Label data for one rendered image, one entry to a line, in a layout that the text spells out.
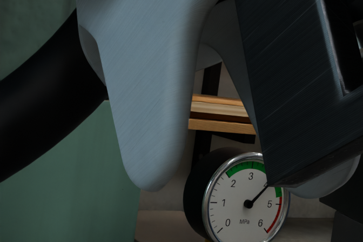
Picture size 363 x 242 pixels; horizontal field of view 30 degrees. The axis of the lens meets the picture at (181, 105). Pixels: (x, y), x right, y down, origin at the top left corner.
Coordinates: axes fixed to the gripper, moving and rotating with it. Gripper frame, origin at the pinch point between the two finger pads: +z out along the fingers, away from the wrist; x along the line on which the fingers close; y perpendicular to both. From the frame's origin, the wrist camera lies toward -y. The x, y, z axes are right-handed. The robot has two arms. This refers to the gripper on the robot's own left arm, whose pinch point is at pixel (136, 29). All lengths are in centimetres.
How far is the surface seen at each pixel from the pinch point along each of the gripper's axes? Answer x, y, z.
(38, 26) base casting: 4.3, -12.6, 20.3
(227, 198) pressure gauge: 15.1, -2.1, 19.3
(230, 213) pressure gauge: 15.4, -1.3, 19.7
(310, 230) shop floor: 225, -66, 256
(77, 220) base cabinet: 8.3, -2.6, 26.2
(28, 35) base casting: 3.8, -12.1, 20.6
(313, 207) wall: 244, -83, 271
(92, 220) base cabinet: 9.3, -2.6, 26.2
